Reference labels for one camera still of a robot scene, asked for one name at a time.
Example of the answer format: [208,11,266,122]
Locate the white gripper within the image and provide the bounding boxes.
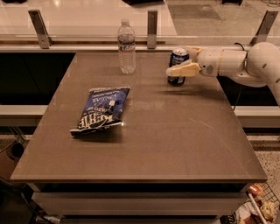
[166,45,223,77]

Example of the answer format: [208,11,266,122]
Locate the blue pepsi can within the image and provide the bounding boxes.
[167,47,190,87]

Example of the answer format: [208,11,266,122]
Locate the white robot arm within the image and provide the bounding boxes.
[166,42,280,105]

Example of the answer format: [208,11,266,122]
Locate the clear plastic water bottle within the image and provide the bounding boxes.
[117,18,136,74]

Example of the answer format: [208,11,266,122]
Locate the brown table with drawers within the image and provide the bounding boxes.
[11,52,267,217]

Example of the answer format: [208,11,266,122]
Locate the blue kettle chips bag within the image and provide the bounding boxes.
[70,87,130,137]

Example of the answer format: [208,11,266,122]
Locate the middle metal railing bracket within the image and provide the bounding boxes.
[147,10,158,49]

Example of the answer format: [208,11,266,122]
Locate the metal railing bracket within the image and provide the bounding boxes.
[250,10,278,46]
[147,10,158,49]
[28,10,52,49]

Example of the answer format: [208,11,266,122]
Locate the right metal railing bracket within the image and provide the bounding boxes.
[250,10,278,46]

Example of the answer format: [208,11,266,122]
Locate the left metal railing bracket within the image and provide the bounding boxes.
[28,10,52,49]

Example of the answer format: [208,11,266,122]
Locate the wire basket with snacks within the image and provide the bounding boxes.
[228,183,280,224]

